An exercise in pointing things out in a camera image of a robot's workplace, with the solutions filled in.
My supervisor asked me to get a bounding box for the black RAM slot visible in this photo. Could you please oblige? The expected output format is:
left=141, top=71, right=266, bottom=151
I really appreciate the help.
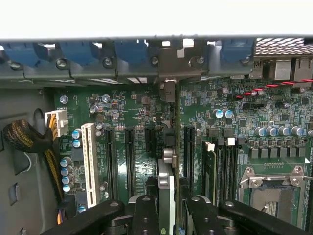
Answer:
left=217, top=138, right=226, bottom=206
left=226, top=137, right=237, bottom=204

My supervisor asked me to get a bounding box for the long black expansion slot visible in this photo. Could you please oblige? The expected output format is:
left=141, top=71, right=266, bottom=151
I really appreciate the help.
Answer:
left=124, top=127, right=137, bottom=196
left=104, top=127, right=119, bottom=200
left=183, top=124, right=196, bottom=179

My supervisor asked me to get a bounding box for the short black expansion slot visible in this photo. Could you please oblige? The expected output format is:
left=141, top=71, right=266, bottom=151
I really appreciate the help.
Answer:
left=144, top=127, right=156, bottom=153

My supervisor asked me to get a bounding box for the white expansion slot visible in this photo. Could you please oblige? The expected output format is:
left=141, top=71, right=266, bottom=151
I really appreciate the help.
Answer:
left=81, top=123, right=101, bottom=209

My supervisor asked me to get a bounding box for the blue slot retention clip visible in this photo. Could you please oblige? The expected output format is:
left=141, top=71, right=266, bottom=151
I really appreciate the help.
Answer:
left=0, top=43, right=46, bottom=68
left=220, top=39, right=255, bottom=64
left=114, top=40, right=149, bottom=66
left=58, top=41, right=100, bottom=66

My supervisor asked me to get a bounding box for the CPU socket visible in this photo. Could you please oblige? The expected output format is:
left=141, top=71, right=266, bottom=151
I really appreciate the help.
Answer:
left=237, top=165, right=309, bottom=230

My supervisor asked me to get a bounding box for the green motherboard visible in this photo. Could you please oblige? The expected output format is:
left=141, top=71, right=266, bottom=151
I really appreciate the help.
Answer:
left=53, top=78, right=313, bottom=235

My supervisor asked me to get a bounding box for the white power connector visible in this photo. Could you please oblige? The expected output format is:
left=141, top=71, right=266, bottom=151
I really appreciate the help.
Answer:
left=45, top=109, right=69, bottom=138

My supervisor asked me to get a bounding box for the silver rear port block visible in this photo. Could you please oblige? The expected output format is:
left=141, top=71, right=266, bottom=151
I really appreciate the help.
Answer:
left=293, top=58, right=313, bottom=80
left=253, top=60, right=269, bottom=79
left=270, top=58, right=293, bottom=80

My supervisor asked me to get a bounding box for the open black PC case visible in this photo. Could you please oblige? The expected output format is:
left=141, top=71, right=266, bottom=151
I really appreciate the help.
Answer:
left=0, top=34, right=313, bottom=235

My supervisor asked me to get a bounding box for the braided yellow black power cable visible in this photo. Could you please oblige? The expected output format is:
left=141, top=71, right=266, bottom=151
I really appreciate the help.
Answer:
left=2, top=118, right=66, bottom=204

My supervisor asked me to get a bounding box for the red black twisted wire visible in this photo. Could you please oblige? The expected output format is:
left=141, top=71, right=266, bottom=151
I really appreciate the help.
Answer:
left=236, top=78, right=313, bottom=98

